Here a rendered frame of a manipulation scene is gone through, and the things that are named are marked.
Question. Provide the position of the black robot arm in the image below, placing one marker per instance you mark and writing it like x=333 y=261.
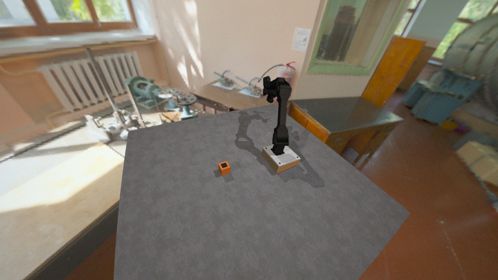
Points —
x=283 y=92

